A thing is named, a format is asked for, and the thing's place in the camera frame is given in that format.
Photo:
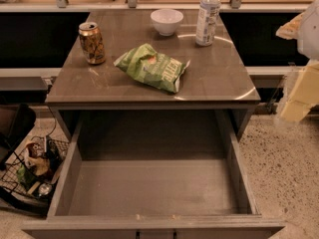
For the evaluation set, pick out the grey top drawer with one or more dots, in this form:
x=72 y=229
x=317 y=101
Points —
x=153 y=175

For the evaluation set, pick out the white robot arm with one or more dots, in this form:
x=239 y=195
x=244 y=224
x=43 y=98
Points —
x=301 y=90

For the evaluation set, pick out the grey cabinet with glossy top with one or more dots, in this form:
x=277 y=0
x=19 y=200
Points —
x=214 y=79

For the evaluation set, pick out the green chip bag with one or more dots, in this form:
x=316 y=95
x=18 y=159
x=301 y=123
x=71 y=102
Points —
x=147 y=66

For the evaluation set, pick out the white ceramic bowl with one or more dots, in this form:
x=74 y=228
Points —
x=166 y=21

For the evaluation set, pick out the gold soda can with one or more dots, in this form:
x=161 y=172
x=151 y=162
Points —
x=92 y=43

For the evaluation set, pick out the clear plastic water bottle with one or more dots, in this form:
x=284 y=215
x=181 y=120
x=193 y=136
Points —
x=206 y=22

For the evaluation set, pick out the snack items in basket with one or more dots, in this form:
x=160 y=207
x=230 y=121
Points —
x=42 y=162

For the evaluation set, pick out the black wire basket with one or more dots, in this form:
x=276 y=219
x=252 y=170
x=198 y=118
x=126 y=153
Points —
x=9 y=180

